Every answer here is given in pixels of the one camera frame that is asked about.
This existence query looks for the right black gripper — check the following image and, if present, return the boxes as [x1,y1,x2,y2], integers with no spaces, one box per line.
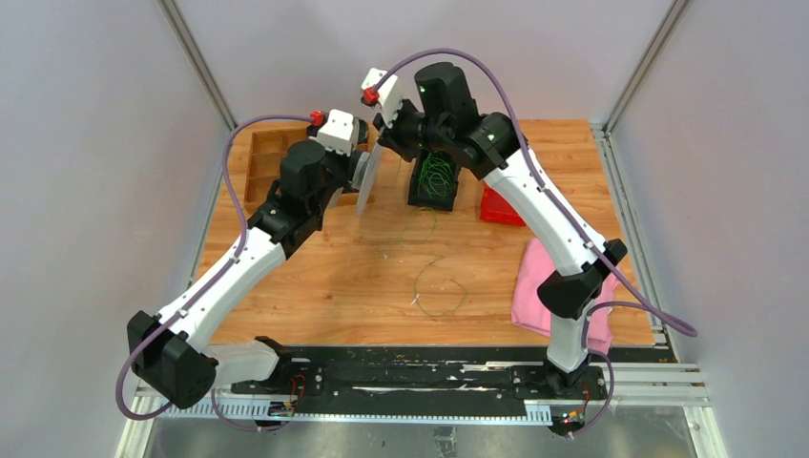
[373,94,449,163]

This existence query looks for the grey filament spool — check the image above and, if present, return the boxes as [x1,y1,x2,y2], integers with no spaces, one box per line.
[354,119,383,216]

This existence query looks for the green wire coil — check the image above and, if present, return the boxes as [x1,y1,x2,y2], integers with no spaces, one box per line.
[360,157,469,319]

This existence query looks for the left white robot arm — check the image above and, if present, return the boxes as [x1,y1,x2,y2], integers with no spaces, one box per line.
[126,139,369,409]

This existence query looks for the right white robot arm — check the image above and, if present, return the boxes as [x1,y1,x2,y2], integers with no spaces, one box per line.
[362,62,627,398]

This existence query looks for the black plastic bin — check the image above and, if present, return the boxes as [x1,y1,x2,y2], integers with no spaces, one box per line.
[407,151,461,212]

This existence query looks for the wooden compartment tray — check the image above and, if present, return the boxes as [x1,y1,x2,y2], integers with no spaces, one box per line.
[242,121,307,213]

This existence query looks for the red plastic bin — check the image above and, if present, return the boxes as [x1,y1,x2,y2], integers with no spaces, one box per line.
[480,185,526,226]

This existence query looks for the pink cloth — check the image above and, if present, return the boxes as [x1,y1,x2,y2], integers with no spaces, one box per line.
[511,239,613,353]

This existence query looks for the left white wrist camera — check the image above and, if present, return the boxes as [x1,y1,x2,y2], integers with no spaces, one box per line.
[315,109,359,156]

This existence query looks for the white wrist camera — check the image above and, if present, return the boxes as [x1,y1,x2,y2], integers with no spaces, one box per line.
[315,109,359,156]
[361,68,404,128]

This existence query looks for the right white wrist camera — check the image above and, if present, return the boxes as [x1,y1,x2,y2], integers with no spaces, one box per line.
[361,68,404,128]

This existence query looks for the green wire in black bin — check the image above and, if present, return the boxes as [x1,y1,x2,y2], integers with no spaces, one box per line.
[417,151,460,198]

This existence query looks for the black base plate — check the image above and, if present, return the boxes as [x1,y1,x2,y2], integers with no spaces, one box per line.
[229,345,610,418]

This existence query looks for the aluminium frame rail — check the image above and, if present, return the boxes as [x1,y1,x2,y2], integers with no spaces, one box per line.
[114,1,235,457]
[592,1,727,457]

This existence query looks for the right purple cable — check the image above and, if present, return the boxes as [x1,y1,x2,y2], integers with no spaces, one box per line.
[361,48,699,439]

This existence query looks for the right aluminium frame rail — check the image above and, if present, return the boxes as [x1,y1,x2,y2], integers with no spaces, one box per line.
[592,1,727,457]

